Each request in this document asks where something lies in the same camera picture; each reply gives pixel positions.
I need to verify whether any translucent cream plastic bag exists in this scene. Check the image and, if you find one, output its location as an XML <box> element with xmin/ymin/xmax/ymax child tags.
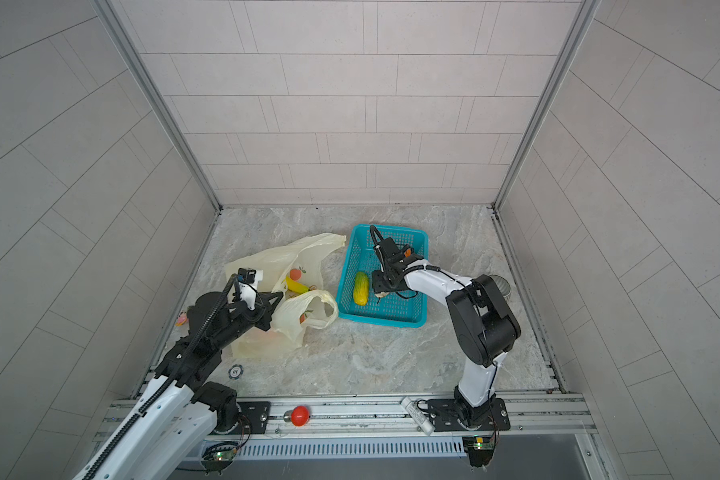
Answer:
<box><xmin>224</xmin><ymin>233</ymin><xmax>346</xmax><ymax>359</ymax></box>

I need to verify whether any red emergency stop button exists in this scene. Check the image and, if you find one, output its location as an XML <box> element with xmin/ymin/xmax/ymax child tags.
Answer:
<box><xmin>283</xmin><ymin>405</ymin><xmax>311</xmax><ymax>427</ymax></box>

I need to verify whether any white label block on rail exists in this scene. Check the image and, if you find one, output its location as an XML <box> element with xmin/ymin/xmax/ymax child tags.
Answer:
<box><xmin>400</xmin><ymin>397</ymin><xmax>435</xmax><ymax>436</ymax></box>

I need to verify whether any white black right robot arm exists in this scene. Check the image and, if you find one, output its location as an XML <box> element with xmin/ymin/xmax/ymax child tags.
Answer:
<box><xmin>369</xmin><ymin>225</ymin><xmax>522</xmax><ymax>432</ymax></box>

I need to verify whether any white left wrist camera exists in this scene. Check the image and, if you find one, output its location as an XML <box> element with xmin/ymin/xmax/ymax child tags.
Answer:
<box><xmin>234</xmin><ymin>268</ymin><xmax>263</xmax><ymax>310</ymax></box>

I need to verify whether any circuit board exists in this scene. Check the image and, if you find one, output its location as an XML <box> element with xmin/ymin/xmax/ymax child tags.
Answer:
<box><xmin>462</xmin><ymin>436</ymin><xmax>497</xmax><ymax>468</ymax></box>
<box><xmin>201</xmin><ymin>441</ymin><xmax>240</xmax><ymax>475</ymax></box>

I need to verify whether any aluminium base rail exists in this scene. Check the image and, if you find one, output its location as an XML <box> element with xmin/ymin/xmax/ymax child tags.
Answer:
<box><xmin>237</xmin><ymin>392</ymin><xmax>597</xmax><ymax>454</ymax></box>

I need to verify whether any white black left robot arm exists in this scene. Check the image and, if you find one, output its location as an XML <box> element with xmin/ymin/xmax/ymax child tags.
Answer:
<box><xmin>77</xmin><ymin>269</ymin><xmax>285</xmax><ymax>479</ymax></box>

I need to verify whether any small orange fruit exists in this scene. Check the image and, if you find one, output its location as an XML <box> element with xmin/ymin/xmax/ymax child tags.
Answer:
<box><xmin>288</xmin><ymin>269</ymin><xmax>303</xmax><ymax>282</ymax></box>

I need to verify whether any ventilation grille strip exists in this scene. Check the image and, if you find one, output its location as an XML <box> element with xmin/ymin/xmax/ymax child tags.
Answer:
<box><xmin>236</xmin><ymin>437</ymin><xmax>467</xmax><ymax>461</ymax></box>

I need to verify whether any aluminium corner post left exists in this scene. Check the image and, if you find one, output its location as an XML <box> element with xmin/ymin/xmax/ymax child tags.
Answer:
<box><xmin>92</xmin><ymin>0</ymin><xmax>223</xmax><ymax>214</ymax></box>

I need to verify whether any aluminium corner post right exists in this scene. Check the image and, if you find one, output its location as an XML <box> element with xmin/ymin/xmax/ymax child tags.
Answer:
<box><xmin>492</xmin><ymin>0</ymin><xmax>600</xmax><ymax>212</ymax></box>

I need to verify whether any pink small toy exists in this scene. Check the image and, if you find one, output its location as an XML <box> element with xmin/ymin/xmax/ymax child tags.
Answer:
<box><xmin>175</xmin><ymin>311</ymin><xmax>188</xmax><ymax>327</ymax></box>

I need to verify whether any left circuit board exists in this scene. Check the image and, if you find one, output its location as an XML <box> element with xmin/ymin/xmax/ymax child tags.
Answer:
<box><xmin>201</xmin><ymin>441</ymin><xmax>240</xmax><ymax>475</ymax></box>

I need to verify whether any teal plastic basket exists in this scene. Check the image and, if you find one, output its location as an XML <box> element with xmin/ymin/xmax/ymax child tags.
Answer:
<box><xmin>337</xmin><ymin>224</ymin><xmax>428</xmax><ymax>328</ymax></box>

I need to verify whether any right circuit board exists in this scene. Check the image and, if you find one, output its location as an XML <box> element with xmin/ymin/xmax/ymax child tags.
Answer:
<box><xmin>462</xmin><ymin>436</ymin><xmax>497</xmax><ymax>468</ymax></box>

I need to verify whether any aluminium corner post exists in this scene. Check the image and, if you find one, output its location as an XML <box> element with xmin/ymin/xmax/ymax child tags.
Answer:
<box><xmin>492</xmin><ymin>0</ymin><xmax>600</xmax><ymax>212</ymax></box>
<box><xmin>92</xmin><ymin>0</ymin><xmax>223</xmax><ymax>214</ymax></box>

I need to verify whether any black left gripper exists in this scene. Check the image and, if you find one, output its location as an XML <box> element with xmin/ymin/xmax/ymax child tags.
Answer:
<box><xmin>209</xmin><ymin>289</ymin><xmax>285</xmax><ymax>352</ymax></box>

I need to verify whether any yellow banana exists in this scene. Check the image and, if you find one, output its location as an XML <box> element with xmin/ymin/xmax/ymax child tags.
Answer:
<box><xmin>285</xmin><ymin>277</ymin><xmax>309</xmax><ymax>295</ymax></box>

